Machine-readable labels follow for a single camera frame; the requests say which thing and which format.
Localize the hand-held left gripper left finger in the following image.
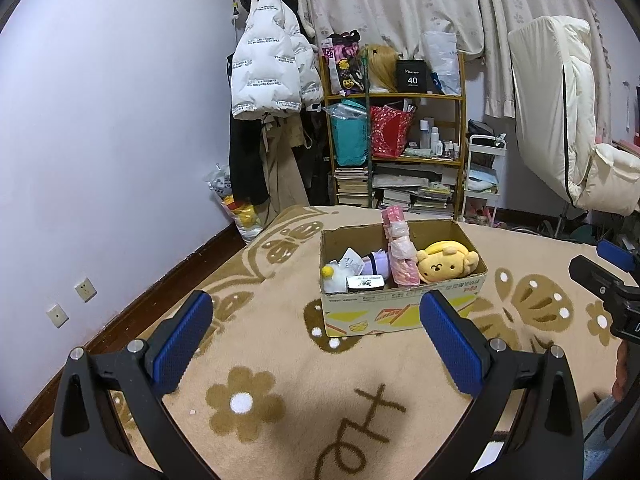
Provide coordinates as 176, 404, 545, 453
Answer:
50, 290, 216, 480

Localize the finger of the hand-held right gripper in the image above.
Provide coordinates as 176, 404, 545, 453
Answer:
597, 239, 640, 276

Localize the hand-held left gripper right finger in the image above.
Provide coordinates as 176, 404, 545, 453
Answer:
420, 290, 585, 480

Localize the yellow plush toy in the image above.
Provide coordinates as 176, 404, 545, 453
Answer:
416, 240, 481, 285

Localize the printed cardboard box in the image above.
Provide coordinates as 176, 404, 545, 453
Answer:
319, 218, 489, 339

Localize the pink packet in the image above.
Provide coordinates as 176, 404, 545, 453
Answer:
381, 205, 422, 289

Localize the white and purple plush doll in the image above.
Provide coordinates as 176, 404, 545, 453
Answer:
322, 247, 392, 294

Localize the person's right hand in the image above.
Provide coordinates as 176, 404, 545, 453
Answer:
612, 342, 635, 402

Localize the beige flower blanket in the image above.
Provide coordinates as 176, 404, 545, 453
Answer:
10, 204, 640, 480

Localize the small black and white box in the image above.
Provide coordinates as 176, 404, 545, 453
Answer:
346, 276, 386, 292

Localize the person's blue-grey clothing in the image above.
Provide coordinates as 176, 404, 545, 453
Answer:
581, 397, 623, 480

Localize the plastic bag of toys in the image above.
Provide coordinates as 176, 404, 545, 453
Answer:
202, 163, 267, 244

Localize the white trolley cart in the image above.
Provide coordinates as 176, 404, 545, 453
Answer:
461, 132, 507, 224

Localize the messy pile of books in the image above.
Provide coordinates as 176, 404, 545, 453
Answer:
372, 162, 459, 217

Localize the stack of books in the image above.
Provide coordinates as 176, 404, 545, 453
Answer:
333, 165, 371, 207

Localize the dark hanging garment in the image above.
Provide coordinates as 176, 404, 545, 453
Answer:
228, 110, 272, 207

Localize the group of toiletry bottles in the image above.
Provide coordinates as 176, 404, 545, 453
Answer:
418, 117, 464, 159

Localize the green pole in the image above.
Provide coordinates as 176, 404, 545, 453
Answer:
363, 47, 374, 209

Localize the beige hanging garment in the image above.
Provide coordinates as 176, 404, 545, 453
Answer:
259, 110, 312, 213

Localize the red patterned bag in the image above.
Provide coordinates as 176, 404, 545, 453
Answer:
370, 105, 416, 159

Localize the black hanging garment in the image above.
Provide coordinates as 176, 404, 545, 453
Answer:
299, 110, 334, 207

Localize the teal bag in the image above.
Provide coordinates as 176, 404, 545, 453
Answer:
329, 101, 372, 167

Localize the wooden shelf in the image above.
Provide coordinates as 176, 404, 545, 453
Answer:
319, 50, 467, 212

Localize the clear plastic bag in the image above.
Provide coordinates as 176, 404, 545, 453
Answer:
421, 31, 462, 96

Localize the black gift box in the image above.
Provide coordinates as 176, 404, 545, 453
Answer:
396, 59, 429, 94

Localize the blonde wig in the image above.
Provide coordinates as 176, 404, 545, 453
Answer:
366, 44, 404, 94

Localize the pink and black printed bag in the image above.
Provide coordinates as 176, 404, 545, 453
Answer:
324, 30, 362, 97

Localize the white puffer jacket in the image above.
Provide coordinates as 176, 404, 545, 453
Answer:
230, 0, 325, 122

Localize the floral white curtain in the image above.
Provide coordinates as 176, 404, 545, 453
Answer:
289, 0, 617, 127

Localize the dark chair frame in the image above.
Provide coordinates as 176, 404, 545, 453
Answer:
537, 199, 608, 243

